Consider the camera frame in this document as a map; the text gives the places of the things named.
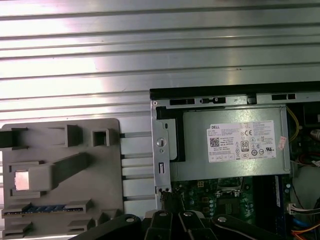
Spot blue data cable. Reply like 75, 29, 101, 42
294, 216, 310, 238

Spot green motherboard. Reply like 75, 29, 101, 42
171, 174, 295, 227

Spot grey parts rack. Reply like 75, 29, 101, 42
0, 117, 125, 240

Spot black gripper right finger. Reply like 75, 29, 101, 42
172, 189, 288, 240

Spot black PC case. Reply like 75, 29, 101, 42
149, 83, 320, 240

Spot orange wire bundle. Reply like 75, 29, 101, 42
291, 223, 320, 240

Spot yellow wire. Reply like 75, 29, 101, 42
285, 105, 304, 151

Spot white power connector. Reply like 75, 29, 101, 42
286, 202, 298, 216

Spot grey power supply unit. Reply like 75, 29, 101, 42
169, 105, 293, 181

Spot CPU socket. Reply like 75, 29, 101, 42
217, 196, 248, 218

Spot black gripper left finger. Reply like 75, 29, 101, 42
73, 190, 175, 240

